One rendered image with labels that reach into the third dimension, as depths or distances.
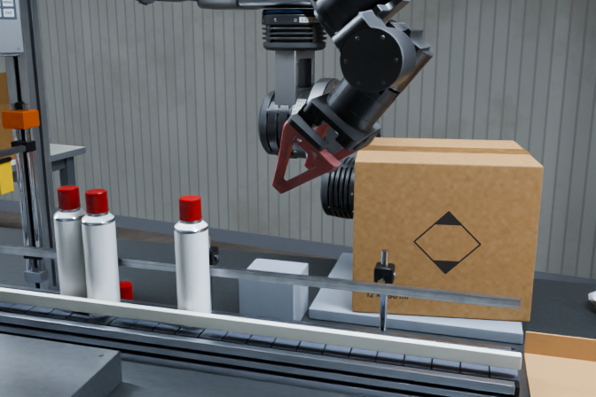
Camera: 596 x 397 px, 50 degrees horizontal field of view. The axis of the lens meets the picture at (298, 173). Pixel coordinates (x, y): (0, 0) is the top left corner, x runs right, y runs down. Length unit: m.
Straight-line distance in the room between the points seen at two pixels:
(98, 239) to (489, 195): 0.62
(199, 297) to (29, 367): 0.25
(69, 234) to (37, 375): 0.23
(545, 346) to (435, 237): 0.24
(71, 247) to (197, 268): 0.22
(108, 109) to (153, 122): 0.36
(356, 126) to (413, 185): 0.41
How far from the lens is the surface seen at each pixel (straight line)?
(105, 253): 1.05
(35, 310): 1.15
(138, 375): 1.02
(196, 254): 0.97
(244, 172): 3.92
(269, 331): 0.95
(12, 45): 1.23
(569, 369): 1.08
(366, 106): 0.65
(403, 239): 1.09
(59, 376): 0.95
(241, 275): 1.01
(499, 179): 1.07
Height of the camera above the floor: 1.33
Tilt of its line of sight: 13 degrees down
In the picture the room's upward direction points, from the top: straight up
